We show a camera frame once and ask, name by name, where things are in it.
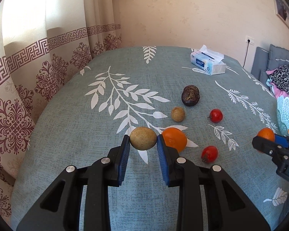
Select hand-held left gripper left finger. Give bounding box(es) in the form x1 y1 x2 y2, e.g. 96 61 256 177
16 134 131 231

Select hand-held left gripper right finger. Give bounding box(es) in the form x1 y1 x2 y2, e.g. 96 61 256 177
156 134 272 231

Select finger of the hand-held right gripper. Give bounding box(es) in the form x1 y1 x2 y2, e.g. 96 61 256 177
252 136 281 160
274 134 289 148

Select pale teal lace basket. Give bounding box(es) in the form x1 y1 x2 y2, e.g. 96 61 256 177
276 95 289 136

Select large tan round fruit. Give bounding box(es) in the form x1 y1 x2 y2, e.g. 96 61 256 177
129 126 157 151

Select large dark brown fruit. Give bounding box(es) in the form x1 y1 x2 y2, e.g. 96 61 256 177
181 91 200 107

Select large orange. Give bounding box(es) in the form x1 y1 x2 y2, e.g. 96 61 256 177
161 127 188 153

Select small red fruit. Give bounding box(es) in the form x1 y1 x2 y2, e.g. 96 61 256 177
201 146 219 163
208 109 223 123

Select small tan round fruit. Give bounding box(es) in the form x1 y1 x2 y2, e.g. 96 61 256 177
171 107 186 122

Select leopard print cloth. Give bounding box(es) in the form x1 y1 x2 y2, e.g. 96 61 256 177
267 64 289 101

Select grey pillows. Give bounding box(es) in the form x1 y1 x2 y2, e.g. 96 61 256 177
251 44 289 92

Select blue and white tissue pack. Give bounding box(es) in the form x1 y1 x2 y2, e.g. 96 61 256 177
190 44 226 76

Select cream curtain with maroon pattern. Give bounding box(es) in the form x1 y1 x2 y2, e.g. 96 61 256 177
0 0 123 222

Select black power cable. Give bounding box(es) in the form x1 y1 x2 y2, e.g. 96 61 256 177
242 41 250 68

